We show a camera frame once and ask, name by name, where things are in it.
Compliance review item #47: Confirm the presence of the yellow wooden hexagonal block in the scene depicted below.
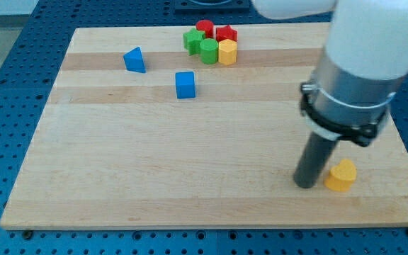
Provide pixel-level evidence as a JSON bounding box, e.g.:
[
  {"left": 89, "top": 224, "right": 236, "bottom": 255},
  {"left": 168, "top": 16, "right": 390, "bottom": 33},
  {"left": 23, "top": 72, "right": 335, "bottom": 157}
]
[{"left": 218, "top": 39, "right": 237, "bottom": 65}]

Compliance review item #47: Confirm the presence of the red wooden star block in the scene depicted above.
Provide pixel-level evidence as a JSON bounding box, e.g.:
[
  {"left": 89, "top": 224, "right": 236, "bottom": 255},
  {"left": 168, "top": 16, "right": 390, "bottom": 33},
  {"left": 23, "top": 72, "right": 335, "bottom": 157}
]
[{"left": 215, "top": 25, "right": 238, "bottom": 42}]

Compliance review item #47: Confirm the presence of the yellow wooden heart block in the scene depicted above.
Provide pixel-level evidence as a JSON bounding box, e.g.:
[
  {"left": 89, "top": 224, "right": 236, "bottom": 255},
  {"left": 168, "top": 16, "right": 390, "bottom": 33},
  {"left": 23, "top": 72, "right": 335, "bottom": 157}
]
[{"left": 324, "top": 159, "right": 357, "bottom": 192}]

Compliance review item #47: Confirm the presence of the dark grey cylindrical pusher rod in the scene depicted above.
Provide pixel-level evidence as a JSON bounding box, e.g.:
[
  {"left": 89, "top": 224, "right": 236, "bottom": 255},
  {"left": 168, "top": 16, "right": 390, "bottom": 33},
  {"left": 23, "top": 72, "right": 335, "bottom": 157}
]
[{"left": 293, "top": 132, "right": 339, "bottom": 188}]

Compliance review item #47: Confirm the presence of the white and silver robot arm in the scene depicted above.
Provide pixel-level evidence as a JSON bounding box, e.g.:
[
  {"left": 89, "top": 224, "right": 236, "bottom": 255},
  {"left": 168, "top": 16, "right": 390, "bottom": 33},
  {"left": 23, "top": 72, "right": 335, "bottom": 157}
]
[{"left": 252, "top": 0, "right": 408, "bottom": 147}]

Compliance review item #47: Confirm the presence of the green wooden star block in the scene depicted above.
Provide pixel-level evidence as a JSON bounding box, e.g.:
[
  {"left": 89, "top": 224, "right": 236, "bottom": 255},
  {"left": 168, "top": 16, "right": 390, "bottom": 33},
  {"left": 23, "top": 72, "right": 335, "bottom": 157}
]
[{"left": 183, "top": 28, "right": 205, "bottom": 55}]

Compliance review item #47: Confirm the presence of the blue wooden cube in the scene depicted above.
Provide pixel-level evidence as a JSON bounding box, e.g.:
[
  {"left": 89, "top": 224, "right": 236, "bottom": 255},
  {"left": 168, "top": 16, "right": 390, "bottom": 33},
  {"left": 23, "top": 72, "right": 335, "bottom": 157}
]
[{"left": 175, "top": 72, "right": 196, "bottom": 99}]

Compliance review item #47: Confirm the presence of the green wooden cylinder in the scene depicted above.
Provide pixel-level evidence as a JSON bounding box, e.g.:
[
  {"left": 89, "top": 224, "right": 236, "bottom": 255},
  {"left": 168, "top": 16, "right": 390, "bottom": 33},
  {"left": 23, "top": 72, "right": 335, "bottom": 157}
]
[{"left": 200, "top": 38, "right": 219, "bottom": 64}]

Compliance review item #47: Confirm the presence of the light wooden board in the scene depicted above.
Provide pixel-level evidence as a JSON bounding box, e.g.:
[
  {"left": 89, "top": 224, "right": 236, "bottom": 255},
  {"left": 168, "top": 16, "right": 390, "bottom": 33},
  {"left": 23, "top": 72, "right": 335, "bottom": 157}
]
[{"left": 0, "top": 23, "right": 408, "bottom": 230}]

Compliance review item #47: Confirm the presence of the red wooden cylinder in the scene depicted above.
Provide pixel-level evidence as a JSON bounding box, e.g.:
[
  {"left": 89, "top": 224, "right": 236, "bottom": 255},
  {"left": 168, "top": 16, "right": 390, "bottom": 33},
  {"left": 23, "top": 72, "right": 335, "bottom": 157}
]
[{"left": 195, "top": 19, "right": 214, "bottom": 38}]

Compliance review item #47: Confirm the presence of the blue wooden triangular prism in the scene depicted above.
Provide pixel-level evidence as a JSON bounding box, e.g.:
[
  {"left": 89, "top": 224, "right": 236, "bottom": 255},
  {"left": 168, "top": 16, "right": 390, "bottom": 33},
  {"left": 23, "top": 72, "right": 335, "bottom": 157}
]
[{"left": 123, "top": 47, "right": 146, "bottom": 73}]

